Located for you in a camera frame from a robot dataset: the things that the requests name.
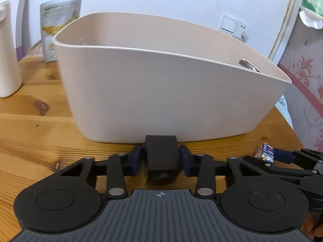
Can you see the black power adapter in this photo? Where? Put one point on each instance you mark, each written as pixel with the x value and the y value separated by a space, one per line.
pixel 161 151

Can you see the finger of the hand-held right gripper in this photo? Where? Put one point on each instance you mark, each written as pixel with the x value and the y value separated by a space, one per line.
pixel 282 170
pixel 284 155

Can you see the beige plastic storage bin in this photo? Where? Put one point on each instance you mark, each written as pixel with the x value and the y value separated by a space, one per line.
pixel 151 93

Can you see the banana chips pouch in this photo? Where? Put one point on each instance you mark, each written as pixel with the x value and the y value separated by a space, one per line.
pixel 54 17

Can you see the white thermos bottle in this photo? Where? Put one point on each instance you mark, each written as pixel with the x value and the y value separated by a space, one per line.
pixel 7 63

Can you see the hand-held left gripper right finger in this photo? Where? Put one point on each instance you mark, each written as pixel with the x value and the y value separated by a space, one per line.
pixel 186 160

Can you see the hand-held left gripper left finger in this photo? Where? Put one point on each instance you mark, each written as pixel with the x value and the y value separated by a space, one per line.
pixel 136 157

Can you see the floral patterned cloth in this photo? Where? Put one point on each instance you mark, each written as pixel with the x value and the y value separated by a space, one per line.
pixel 32 54

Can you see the light blue cloth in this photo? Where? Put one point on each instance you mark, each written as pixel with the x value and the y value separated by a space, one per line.
pixel 285 111

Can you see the white wall socket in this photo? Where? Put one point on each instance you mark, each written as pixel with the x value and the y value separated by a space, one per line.
pixel 231 24

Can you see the green white plastic bag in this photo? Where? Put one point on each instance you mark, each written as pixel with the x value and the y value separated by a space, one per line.
pixel 314 2

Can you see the pink floral cabinet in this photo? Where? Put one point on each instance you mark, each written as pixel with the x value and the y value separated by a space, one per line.
pixel 302 80

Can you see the shiny metal item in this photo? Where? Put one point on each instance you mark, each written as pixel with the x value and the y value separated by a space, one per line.
pixel 248 65

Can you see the small dark blue printed packet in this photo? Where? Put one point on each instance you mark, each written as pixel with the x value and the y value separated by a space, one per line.
pixel 265 152

